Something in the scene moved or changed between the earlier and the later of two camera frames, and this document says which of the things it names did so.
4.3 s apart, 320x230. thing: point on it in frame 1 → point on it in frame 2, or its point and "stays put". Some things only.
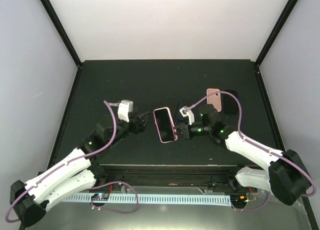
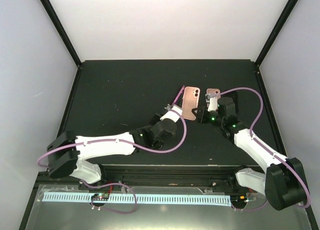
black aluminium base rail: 202,176 stays put
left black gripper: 140,126 → 153,120
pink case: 214,99 stays put
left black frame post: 49,8 stays put
